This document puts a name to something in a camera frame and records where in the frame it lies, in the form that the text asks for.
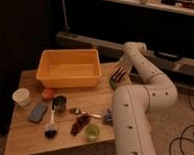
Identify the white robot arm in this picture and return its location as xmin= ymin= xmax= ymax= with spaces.
xmin=111 ymin=42 xmax=178 ymax=155

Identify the green small cup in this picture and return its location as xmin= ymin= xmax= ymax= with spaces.
xmin=85 ymin=124 xmax=100 ymax=142

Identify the metal spoon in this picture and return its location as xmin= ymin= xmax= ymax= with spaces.
xmin=69 ymin=107 xmax=102 ymax=119

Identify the long grey base rail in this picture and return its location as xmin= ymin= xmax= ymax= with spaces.
xmin=56 ymin=31 xmax=194 ymax=78

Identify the grey metal pole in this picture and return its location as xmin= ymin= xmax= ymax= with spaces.
xmin=61 ymin=0 xmax=70 ymax=32

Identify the black floor cable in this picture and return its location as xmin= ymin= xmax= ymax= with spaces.
xmin=168 ymin=58 xmax=194 ymax=155

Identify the white paper cup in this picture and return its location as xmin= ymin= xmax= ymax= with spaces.
xmin=12 ymin=88 xmax=31 ymax=107

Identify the brown grape bunch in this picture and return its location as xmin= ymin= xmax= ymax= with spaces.
xmin=71 ymin=113 xmax=91 ymax=136

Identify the blue sponge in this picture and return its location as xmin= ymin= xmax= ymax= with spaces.
xmin=27 ymin=103 xmax=47 ymax=124

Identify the orange fruit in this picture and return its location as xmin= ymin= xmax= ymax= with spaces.
xmin=41 ymin=88 xmax=54 ymax=101

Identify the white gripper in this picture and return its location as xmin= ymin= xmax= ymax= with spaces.
xmin=111 ymin=55 xmax=133 ymax=83

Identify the white handled black brush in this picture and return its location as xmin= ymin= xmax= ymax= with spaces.
xmin=44 ymin=103 xmax=58 ymax=139

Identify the yellow plastic bin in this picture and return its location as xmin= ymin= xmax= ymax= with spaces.
xmin=36 ymin=49 xmax=102 ymax=89

